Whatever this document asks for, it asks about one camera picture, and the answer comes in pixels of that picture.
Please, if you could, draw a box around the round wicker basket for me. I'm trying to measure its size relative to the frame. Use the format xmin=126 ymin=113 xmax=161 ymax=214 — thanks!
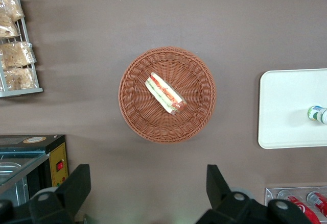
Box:
xmin=118 ymin=46 xmax=217 ymax=144

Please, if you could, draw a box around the green-lid yogurt bottle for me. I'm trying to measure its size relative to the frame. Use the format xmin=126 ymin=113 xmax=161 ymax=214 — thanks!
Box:
xmin=307 ymin=105 xmax=327 ymax=126

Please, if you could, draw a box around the red cola bottle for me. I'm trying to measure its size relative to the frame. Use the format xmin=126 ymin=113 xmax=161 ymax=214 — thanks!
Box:
xmin=306 ymin=191 xmax=327 ymax=213
xmin=277 ymin=189 xmax=319 ymax=224

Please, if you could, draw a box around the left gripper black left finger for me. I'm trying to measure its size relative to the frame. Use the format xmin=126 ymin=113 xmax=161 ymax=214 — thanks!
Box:
xmin=0 ymin=164 xmax=91 ymax=224

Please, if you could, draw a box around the black food warmer machine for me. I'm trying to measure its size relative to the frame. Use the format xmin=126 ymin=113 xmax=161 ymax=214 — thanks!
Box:
xmin=0 ymin=134 xmax=69 ymax=207

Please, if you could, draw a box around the beige plastic tray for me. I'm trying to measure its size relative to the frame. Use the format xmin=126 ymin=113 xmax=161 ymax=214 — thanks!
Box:
xmin=257 ymin=68 xmax=327 ymax=150

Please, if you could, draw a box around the wrapped triangle sandwich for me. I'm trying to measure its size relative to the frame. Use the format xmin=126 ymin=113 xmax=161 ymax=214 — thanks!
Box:
xmin=145 ymin=72 xmax=188 ymax=115

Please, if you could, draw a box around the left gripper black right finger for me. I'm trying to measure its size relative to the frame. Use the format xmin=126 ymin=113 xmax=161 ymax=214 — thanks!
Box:
xmin=195 ymin=164 xmax=307 ymax=224

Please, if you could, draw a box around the clear acrylic bottle rack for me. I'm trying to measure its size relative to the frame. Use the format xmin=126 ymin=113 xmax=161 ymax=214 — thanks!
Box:
xmin=265 ymin=187 xmax=327 ymax=224

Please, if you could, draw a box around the clear bagged pastry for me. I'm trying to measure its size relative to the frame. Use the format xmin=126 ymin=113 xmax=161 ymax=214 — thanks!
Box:
xmin=0 ymin=0 xmax=26 ymax=22
xmin=0 ymin=41 xmax=36 ymax=69
xmin=0 ymin=12 xmax=21 ymax=40
xmin=0 ymin=67 xmax=36 ymax=92

